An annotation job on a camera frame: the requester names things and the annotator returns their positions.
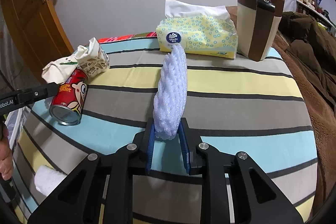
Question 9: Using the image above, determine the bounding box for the white tissue wad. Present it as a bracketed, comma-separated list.
[34, 165, 66, 197]

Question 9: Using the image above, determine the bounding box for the cream canvas tote bag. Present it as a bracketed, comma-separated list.
[42, 46, 88, 84]

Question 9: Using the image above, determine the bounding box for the red metal can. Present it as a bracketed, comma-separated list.
[49, 68, 88, 126]

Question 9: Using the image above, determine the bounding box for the patterned snack bag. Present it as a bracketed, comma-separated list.
[75, 38, 110, 79]

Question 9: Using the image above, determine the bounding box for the white foam net sleeve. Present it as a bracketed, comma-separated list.
[153, 44, 187, 140]

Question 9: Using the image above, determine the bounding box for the white trash bin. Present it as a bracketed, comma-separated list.
[5, 106, 31, 149]

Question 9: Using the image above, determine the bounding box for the person left hand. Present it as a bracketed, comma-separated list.
[0, 123, 14, 181]

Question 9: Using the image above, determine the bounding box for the orange wooden door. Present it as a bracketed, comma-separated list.
[1, 0, 74, 83]

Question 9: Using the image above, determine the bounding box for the striped bed sheet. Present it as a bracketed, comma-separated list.
[13, 38, 317, 223]

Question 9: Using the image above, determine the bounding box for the red patterned mattress edge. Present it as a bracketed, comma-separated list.
[98, 32, 157, 44]

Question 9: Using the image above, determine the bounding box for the brown blanket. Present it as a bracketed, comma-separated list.
[225, 4, 336, 214]

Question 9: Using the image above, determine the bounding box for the yellow tissue pack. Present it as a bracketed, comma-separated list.
[155, 0, 238, 60]

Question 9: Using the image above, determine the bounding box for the brown cream handbag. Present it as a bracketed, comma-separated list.
[236, 0, 285, 61]

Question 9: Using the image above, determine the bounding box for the cluttered shelf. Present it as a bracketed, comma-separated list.
[296, 0, 335, 36]

